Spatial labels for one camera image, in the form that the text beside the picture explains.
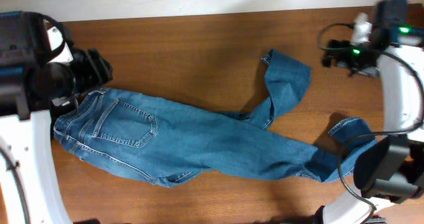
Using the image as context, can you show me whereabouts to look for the blue denim jeans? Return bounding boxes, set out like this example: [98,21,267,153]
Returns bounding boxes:
[54,50,376,188]

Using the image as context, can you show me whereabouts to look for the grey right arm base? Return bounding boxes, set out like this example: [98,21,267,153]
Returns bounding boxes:
[279,216,388,224]

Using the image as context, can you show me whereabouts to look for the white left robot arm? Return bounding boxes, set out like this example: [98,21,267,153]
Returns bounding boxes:
[1,11,113,223]

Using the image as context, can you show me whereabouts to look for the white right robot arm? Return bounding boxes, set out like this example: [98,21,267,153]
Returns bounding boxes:
[314,0,423,223]

